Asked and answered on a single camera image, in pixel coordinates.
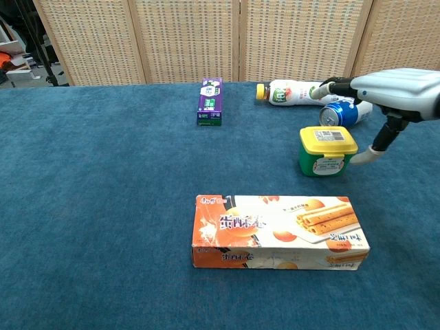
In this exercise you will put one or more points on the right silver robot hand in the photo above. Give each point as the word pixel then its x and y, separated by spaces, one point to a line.
pixel 395 89

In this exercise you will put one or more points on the green yellow sponge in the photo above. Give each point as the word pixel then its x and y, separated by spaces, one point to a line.
pixel 326 139

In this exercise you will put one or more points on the blue and white can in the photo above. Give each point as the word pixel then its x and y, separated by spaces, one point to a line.
pixel 338 115

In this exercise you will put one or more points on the white bottle with yellow cap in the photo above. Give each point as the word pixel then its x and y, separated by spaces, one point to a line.
pixel 292 93

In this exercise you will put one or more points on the purple toothpaste box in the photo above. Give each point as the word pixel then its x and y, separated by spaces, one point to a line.
pixel 209 103

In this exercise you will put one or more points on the orange egg roll box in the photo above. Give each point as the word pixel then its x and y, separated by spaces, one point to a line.
pixel 275 233

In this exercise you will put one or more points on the wicker folding screen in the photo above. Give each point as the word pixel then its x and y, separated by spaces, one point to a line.
pixel 185 38

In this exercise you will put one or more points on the blue table cloth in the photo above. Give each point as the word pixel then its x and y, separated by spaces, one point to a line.
pixel 103 206

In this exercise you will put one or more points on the black tripod stand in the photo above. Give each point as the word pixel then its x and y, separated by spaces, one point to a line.
pixel 41 55

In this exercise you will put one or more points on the white cardboard boxes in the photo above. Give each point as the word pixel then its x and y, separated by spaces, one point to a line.
pixel 15 58

